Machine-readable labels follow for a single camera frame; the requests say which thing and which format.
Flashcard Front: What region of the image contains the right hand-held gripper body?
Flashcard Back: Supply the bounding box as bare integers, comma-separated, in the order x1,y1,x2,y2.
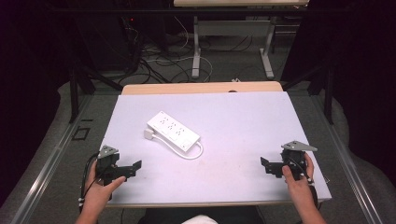
279,140,318,182

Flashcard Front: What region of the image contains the aluminium floor rail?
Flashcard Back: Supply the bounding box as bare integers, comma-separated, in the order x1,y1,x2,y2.
309,92,384,224
10,92,94,224

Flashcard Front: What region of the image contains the tangle of floor cables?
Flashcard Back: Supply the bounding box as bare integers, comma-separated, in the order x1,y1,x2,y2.
120,17,255,85

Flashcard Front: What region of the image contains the person's left hand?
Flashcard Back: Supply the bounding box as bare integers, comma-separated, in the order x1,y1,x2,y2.
81,161,127,217

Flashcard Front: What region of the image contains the wooden table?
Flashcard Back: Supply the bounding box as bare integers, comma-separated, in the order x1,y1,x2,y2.
105,81,332,209

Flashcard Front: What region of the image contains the person's lap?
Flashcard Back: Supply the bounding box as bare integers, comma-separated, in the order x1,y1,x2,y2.
137,205,266,224

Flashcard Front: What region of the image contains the white desk with metal legs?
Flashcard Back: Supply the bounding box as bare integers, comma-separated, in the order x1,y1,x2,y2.
173,0,310,80

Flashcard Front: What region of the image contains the dark computer tower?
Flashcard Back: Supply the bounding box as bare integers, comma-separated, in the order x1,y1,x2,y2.
90,13,143,73

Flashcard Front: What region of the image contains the black metal stand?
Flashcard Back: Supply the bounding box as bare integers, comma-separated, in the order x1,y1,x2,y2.
68,60,124,124
280,60,336,126

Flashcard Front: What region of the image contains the person's right hand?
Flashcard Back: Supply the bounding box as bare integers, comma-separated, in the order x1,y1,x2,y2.
281,153,316,208

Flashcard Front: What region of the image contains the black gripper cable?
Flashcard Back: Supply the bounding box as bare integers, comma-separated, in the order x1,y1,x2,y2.
287,156,313,185
79,151,101,207

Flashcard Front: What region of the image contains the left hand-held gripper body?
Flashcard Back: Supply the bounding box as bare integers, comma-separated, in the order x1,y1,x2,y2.
94,145,138,187

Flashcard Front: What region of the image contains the white power strip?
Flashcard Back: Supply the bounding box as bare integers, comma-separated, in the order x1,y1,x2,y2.
147,110,201,153

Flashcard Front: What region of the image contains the white power cord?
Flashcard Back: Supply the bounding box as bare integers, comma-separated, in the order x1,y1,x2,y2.
151,133,205,161

